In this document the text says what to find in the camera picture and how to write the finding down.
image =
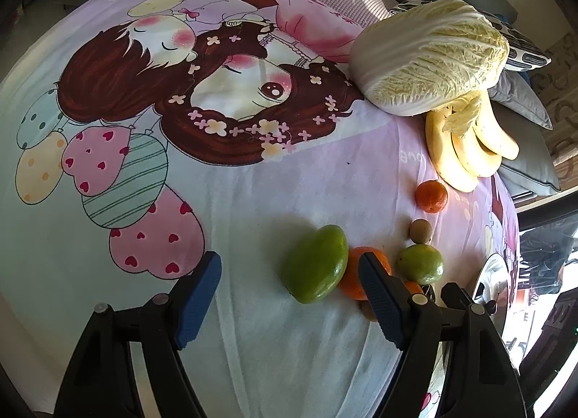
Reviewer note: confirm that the large green mango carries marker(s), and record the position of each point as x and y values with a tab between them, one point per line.
316	264

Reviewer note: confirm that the brown longan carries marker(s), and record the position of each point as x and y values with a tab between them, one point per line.
370	311
420	230

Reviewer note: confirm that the metal bowl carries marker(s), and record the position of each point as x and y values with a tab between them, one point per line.
492	282

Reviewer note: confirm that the napa cabbage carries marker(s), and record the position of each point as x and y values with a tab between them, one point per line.
429	57

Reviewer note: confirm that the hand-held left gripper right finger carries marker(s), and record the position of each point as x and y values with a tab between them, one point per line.
381	305

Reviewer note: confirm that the small green mango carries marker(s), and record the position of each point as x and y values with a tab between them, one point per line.
420	263

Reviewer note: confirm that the yellow banana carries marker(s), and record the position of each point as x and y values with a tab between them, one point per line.
445	156
496	136
474	154

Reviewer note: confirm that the grey pillow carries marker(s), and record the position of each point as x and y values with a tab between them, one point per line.
524	97
530	161

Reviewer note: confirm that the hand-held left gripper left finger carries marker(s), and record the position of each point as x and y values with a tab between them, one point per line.
198	305

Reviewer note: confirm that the printed cartoon bedsheet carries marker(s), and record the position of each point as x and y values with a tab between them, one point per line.
248	201

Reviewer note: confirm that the black white patterned pillow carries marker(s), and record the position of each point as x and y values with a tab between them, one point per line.
519	45

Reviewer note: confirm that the orange tangerine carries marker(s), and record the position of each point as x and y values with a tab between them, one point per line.
431	196
413	287
354	280

